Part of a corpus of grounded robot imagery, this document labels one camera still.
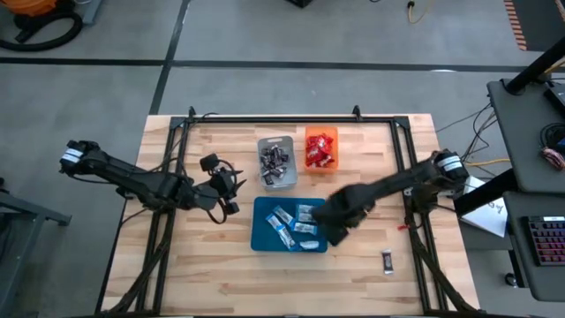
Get yellow cable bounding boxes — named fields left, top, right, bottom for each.
left=465, top=157, right=512, bottom=168
left=406, top=0, right=432, bottom=26

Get red white cable bundle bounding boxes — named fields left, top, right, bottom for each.
left=541, top=147, right=565, bottom=171

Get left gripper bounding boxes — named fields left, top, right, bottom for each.
left=196, top=153, right=248, bottom=216

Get black cable coil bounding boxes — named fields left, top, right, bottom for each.
left=539, top=122, right=565, bottom=149

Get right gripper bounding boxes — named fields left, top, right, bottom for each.
left=312, top=187, right=376, bottom=247

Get black floor cables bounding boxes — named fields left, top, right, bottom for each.
left=434, top=102, right=500, bottom=154

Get black looped cable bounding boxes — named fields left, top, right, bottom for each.
left=215, top=157, right=237, bottom=178
left=206, top=198, right=229, bottom=225

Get white plastic bin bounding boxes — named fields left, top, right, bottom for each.
left=257, top=135, right=299, bottom=192

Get orange vacuum cleaner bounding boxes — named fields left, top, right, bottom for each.
left=2, top=0, right=58, bottom=18

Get grey floor attachment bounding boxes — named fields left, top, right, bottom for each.
left=81, top=0, right=103, bottom=26

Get black mat striped edge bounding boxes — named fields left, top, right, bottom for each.
left=502, top=0, right=565, bottom=52

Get orange plastic bin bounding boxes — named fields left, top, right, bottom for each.
left=304, top=125, right=340, bottom=173

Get black pole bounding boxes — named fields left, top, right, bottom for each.
left=505, top=37, right=565, bottom=95

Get backlit black keyboard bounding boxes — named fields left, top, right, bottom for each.
left=524, top=215, right=565, bottom=267

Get grey desk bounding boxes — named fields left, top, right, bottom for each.
left=486, top=78, right=565, bottom=195
left=502, top=190, right=565, bottom=303

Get white paper sheet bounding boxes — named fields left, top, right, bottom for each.
left=458, top=175, right=509, bottom=239

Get black desk device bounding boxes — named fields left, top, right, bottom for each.
left=543, top=83, right=565, bottom=119

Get grey metal cart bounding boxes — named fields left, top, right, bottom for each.
left=0, top=176, right=73, bottom=317

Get black vacuum hose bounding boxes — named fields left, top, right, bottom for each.
left=0, top=9, right=85, bottom=53

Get blue plastic bin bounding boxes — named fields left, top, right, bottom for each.
left=250, top=196, right=329, bottom=254

